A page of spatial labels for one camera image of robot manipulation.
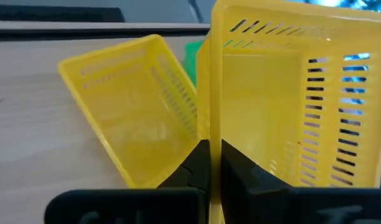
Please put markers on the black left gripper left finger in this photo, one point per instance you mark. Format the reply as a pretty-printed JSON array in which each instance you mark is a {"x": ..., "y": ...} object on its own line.
[{"x": 131, "y": 207}]

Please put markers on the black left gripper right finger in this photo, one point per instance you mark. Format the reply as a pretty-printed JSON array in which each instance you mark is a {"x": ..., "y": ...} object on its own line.
[{"x": 271, "y": 205}]

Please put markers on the yellow plastic basket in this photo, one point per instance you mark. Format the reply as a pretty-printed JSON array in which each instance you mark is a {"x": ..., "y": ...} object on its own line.
[
  {"x": 262, "y": 109},
  {"x": 131, "y": 118}
]

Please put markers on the green plastic basket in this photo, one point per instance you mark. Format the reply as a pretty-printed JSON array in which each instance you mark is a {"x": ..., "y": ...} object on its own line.
[{"x": 190, "y": 62}]

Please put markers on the black aluminium table frame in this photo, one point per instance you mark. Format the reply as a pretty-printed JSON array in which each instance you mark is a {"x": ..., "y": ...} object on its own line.
[{"x": 84, "y": 35}]

